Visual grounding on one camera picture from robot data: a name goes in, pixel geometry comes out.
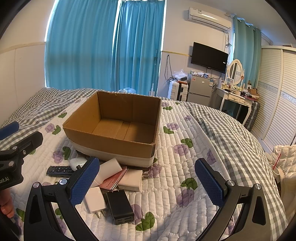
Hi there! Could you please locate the black remote control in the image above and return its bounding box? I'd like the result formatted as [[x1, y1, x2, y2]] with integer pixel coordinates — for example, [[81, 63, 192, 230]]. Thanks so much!
[[46, 166, 74, 178]]

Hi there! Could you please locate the white earbuds case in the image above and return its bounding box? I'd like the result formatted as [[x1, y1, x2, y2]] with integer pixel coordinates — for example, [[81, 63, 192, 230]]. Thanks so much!
[[69, 157, 87, 171]]

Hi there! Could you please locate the small white wall charger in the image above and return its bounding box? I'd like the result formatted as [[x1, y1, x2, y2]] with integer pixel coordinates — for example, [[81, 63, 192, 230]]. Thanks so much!
[[85, 186, 107, 218]]

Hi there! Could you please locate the pink booklet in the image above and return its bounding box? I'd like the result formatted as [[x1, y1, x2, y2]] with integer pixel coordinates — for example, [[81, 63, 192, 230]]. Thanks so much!
[[99, 166, 128, 191]]

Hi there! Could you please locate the black power bank charger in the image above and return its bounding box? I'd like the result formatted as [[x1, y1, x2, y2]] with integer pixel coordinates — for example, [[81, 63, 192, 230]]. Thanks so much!
[[106, 190, 134, 225]]

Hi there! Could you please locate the white lotion bottle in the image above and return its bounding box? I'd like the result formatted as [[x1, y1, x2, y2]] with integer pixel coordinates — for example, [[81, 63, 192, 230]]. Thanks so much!
[[90, 158, 122, 188]]

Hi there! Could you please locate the large white power adapter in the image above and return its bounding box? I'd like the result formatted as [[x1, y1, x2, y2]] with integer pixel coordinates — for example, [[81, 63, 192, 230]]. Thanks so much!
[[117, 169, 149, 192]]

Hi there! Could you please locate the person's left hand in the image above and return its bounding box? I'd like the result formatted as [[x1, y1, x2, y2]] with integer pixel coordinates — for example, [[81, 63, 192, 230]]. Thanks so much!
[[0, 189, 15, 218]]

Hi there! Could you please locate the grey checkered bed sheet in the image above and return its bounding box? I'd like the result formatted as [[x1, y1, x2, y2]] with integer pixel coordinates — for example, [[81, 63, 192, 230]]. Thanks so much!
[[1, 88, 288, 240]]

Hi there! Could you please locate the white quilted bag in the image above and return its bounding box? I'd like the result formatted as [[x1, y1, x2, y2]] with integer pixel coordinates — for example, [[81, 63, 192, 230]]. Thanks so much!
[[265, 145, 295, 222]]

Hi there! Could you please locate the white floral quilted blanket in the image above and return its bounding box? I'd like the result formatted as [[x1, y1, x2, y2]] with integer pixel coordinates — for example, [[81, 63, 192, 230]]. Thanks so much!
[[11, 98, 229, 240]]

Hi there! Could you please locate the open cardboard box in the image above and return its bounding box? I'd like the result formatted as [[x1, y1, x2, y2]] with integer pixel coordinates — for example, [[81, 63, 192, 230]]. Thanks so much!
[[63, 91, 162, 169]]

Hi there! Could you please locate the blue window curtain left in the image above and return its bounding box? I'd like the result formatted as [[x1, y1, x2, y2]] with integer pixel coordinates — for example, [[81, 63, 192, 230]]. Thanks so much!
[[45, 1, 118, 91]]

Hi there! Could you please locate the blue window curtain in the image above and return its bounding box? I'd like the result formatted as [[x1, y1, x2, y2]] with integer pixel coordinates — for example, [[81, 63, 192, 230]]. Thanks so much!
[[111, 1, 166, 95], [45, 1, 118, 91]]

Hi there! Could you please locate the white louvered wardrobe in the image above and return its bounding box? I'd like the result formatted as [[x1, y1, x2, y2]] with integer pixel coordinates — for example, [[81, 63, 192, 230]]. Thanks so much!
[[252, 46, 295, 151]]

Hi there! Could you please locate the clear plastic bag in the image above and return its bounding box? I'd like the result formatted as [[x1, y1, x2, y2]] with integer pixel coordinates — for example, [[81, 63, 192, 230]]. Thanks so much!
[[118, 87, 136, 94]]

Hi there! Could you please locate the white dressing table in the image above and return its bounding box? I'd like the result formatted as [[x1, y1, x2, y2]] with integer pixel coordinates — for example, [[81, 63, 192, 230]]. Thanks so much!
[[209, 87, 260, 130]]

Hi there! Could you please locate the silver mini fridge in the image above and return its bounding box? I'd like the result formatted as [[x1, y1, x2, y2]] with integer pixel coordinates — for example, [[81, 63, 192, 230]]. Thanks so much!
[[187, 75, 213, 106]]

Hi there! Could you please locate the blue window curtain right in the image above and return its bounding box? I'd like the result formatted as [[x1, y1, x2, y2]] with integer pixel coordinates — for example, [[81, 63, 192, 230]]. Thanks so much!
[[111, 1, 166, 95]]

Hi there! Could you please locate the oval vanity mirror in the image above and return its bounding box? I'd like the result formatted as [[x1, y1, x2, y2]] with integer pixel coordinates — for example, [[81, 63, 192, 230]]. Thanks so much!
[[226, 59, 244, 86]]

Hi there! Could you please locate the white suitcase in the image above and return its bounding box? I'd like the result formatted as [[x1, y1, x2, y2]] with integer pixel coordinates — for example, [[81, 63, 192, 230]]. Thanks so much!
[[168, 81, 188, 101]]

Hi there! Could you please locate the teal side curtain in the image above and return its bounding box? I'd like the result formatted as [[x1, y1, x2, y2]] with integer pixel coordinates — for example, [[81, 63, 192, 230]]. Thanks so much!
[[233, 16, 261, 87]]

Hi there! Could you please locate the white air conditioner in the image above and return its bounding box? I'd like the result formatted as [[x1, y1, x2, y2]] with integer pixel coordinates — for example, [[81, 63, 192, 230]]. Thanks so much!
[[188, 8, 231, 33]]

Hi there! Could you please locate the black wall television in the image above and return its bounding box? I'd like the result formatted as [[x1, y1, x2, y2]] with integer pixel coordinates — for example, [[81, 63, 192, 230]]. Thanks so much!
[[191, 42, 228, 74]]

